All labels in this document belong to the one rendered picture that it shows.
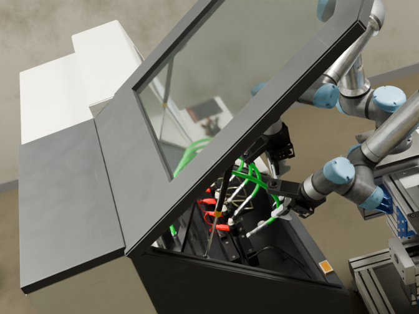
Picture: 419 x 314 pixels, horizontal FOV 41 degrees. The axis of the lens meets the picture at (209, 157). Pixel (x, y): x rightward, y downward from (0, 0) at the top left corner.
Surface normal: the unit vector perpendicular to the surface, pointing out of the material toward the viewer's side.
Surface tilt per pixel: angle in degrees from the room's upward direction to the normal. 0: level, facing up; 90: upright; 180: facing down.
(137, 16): 90
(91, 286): 90
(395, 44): 90
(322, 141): 0
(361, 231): 0
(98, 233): 0
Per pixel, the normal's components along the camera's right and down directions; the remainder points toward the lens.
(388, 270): -0.24, -0.77
